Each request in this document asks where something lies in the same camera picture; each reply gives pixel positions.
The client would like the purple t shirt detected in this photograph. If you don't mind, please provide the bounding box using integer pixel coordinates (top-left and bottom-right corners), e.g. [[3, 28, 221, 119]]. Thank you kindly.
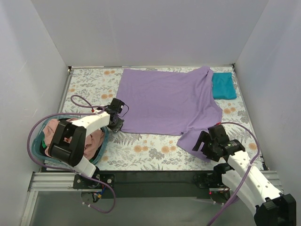
[[116, 66, 222, 161]]

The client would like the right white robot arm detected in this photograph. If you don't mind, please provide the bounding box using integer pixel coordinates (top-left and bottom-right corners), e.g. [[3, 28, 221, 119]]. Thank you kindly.
[[192, 124, 297, 226]]

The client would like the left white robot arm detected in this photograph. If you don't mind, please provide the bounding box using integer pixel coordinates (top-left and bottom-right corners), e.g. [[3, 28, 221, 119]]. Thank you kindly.
[[48, 98, 125, 188]]

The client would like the pink t shirt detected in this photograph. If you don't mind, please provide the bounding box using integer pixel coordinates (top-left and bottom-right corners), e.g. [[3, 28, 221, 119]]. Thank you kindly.
[[42, 119, 105, 160]]

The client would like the floral tablecloth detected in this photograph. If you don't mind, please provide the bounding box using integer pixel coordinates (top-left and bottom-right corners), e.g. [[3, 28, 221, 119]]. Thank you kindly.
[[61, 68, 257, 170]]

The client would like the folded teal t shirt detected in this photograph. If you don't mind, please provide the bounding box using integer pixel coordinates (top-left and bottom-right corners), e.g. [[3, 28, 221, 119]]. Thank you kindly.
[[212, 72, 237, 100]]

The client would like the green garment in basket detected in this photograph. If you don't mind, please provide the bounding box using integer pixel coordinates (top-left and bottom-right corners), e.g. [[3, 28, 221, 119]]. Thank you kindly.
[[41, 139, 47, 149]]

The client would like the teal plastic basket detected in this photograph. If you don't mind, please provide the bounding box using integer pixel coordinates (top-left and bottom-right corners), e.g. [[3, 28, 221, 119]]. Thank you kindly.
[[31, 115, 109, 165]]

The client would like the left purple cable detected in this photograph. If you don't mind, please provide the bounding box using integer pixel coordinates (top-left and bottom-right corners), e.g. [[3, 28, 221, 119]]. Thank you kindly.
[[27, 94, 116, 214]]

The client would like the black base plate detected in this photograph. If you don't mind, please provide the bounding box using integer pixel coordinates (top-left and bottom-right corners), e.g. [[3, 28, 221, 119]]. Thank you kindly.
[[72, 169, 241, 199]]

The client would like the aluminium frame rail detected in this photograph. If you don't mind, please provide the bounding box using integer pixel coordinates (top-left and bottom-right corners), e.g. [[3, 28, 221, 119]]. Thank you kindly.
[[21, 171, 282, 226]]

